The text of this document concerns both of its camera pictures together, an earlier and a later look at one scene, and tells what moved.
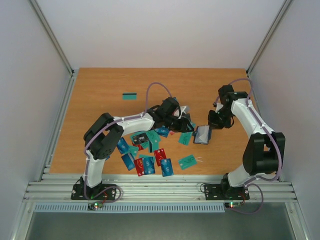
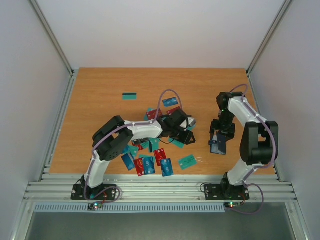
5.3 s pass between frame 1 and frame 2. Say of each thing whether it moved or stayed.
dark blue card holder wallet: moved
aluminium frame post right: stayed
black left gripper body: moved
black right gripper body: moved
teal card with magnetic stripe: stayed
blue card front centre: stayed
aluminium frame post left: stayed
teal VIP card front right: stayed
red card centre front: stayed
